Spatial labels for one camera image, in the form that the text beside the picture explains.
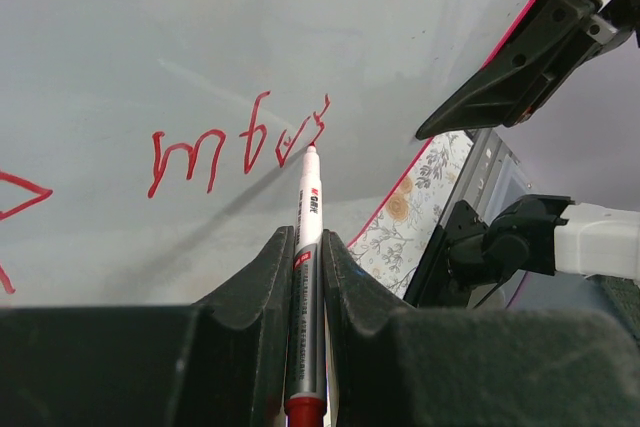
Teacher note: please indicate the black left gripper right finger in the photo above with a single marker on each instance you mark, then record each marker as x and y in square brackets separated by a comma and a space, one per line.
[397, 365]

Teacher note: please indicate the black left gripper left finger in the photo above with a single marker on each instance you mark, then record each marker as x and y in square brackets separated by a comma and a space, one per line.
[219, 361]

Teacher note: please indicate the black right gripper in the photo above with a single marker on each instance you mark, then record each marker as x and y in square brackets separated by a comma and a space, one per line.
[553, 38]

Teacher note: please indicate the red whiteboard marker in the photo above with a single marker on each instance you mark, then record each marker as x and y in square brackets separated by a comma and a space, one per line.
[305, 397]

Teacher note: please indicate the pink framed whiteboard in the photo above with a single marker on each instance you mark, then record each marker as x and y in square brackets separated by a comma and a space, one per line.
[149, 148]

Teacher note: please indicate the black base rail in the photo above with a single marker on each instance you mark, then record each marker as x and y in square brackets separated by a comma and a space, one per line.
[491, 179]

